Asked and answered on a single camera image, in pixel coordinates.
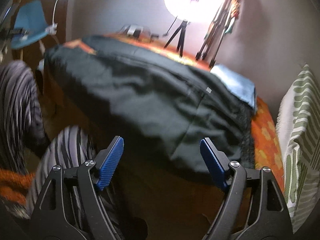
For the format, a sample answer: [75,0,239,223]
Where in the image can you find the dark green pants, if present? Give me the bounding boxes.
[44,36,254,176]

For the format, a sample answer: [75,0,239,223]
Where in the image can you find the orange floral bedsheet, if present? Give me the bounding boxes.
[62,32,286,193]

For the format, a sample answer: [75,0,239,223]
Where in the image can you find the striped grey trouser leg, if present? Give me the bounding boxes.
[1,60,96,217]

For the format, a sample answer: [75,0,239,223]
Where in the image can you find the green white striped pillow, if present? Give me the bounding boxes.
[276,65,320,232]

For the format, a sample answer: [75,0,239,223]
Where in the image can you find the light blue folded jeans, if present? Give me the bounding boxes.
[210,64,257,114]

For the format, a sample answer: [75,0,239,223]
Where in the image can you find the small black tripod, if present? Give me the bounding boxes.
[163,19,192,58]

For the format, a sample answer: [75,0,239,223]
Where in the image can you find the blue plastic chair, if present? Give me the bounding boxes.
[11,0,56,50]

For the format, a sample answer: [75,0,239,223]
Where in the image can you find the tall folded metal tripod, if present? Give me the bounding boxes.
[195,0,240,69]

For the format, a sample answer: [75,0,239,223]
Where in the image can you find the charger and cables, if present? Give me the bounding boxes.
[117,23,161,42]

